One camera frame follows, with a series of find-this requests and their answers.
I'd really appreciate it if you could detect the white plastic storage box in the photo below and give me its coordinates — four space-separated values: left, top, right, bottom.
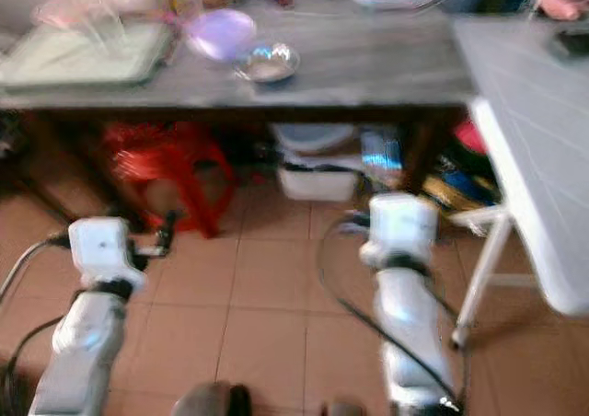
277 161 362 203

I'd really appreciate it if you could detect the clear plastic bottle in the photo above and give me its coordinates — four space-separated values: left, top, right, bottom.
359 129 404 194

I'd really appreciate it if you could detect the red plastic stool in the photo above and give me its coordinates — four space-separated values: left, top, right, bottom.
103 121 237 239

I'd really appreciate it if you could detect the grey plastic basin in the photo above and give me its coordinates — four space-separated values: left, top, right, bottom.
272 123 362 161

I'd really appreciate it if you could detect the yellow and blue bag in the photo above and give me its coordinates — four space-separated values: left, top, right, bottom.
422 163 502 213

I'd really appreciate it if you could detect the red round object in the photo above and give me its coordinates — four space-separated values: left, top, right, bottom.
453 117 489 157

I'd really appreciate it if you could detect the dark wooden table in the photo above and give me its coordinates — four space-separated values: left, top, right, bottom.
0 9 479 228

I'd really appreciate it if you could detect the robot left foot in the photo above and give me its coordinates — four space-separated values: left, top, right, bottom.
173 381 252 416

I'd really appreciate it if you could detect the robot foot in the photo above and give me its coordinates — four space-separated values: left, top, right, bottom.
320 399 371 416
173 381 252 416

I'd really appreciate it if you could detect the small metal bowl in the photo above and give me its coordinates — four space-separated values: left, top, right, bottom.
234 40 302 85

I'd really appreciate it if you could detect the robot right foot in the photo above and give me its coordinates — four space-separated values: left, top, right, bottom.
320 399 371 416

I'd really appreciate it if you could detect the white folding table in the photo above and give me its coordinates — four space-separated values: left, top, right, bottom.
451 15 589 349

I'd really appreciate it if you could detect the pale green tray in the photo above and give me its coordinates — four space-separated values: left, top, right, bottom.
0 20 178 88

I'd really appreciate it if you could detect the purple plastic plate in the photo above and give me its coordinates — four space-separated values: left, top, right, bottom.
183 9 258 64

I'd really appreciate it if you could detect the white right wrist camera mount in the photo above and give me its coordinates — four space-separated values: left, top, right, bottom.
359 192 439 269

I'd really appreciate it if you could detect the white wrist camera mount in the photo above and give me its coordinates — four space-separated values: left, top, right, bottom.
359 192 439 269
67 215 145 294

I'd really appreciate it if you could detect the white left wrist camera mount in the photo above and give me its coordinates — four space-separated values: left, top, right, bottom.
67 215 145 294

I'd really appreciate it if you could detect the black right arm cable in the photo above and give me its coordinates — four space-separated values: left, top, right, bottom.
317 215 470 413

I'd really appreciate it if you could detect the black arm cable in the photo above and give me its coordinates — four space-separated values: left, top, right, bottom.
0 236 71 416
317 215 470 413

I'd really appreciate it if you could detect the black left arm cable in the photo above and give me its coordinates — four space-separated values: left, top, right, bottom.
0 236 71 416

